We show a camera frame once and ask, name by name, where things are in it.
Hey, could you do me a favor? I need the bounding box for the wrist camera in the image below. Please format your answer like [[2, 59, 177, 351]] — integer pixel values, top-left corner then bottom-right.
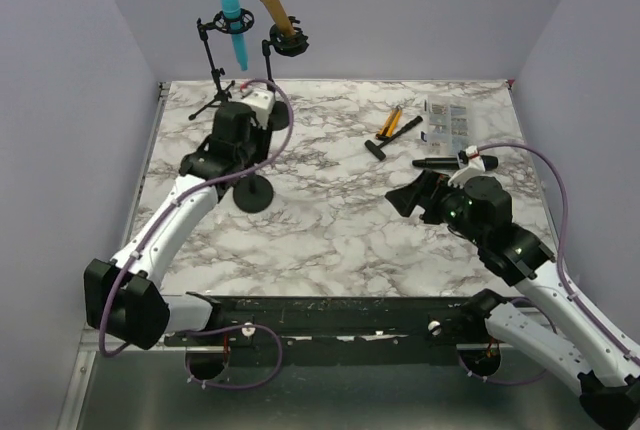
[[447, 145, 486, 188], [240, 89, 276, 129]]

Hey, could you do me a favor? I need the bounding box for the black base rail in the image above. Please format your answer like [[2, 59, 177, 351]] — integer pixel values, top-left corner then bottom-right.
[[164, 290, 507, 375]]

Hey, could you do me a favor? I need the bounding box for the black microphone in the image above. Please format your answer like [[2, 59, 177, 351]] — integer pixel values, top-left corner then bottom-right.
[[412, 154, 499, 171]]

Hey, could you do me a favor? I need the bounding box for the clear plastic screw box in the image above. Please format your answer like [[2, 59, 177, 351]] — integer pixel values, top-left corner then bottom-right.
[[420, 96, 474, 156]]

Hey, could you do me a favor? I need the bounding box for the black round-base mic stand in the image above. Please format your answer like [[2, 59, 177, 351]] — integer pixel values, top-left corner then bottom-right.
[[232, 171, 274, 214]]

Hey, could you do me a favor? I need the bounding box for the black tripod mic stand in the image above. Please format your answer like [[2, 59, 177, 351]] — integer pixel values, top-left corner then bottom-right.
[[188, 8, 254, 121]]

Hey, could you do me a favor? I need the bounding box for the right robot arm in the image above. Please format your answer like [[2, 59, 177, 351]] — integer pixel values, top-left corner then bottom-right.
[[385, 170, 639, 429]]

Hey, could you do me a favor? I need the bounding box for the black round-base shockmount stand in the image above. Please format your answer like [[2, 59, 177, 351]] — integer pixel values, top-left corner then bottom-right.
[[262, 16, 309, 131]]

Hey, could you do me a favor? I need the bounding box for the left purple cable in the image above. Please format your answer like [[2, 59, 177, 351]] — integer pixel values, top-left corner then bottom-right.
[[98, 78, 294, 357]]

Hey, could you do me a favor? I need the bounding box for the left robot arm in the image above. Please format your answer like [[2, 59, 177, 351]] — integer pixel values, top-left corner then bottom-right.
[[83, 93, 275, 349]]

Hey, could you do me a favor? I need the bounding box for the blue microphone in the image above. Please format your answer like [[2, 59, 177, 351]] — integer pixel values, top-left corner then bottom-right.
[[220, 0, 248, 71]]

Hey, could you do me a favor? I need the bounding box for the black T-handle tool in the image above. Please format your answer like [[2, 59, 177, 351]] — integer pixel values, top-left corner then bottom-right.
[[364, 116, 423, 161]]

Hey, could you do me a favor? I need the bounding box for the yellow utility knife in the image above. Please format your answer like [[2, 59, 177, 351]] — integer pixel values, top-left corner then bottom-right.
[[375, 105, 403, 141]]

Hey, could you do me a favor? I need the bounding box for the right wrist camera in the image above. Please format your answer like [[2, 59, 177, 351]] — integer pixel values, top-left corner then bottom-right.
[[447, 145, 486, 188]]

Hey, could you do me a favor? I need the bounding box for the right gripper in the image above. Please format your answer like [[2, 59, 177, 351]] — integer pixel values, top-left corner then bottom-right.
[[387, 166, 487, 246]]

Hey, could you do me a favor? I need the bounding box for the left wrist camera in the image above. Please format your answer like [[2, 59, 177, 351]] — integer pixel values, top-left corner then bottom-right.
[[240, 89, 276, 129]]

